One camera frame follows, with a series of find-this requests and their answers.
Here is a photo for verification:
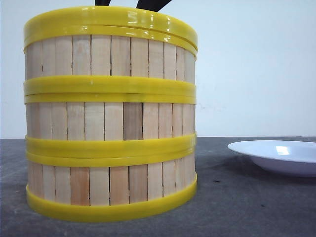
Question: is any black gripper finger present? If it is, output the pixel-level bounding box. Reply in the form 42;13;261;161
95;0;118;6
136;0;171;12

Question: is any woven bamboo steamer lid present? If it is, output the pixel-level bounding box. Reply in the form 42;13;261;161
24;6;198;54

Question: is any bamboo steamer basket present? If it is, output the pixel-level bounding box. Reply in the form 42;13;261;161
25;150;198;223
24;18;197;104
26;102;196;166

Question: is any white plate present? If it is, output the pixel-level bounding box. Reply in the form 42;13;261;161
228;140;316;177

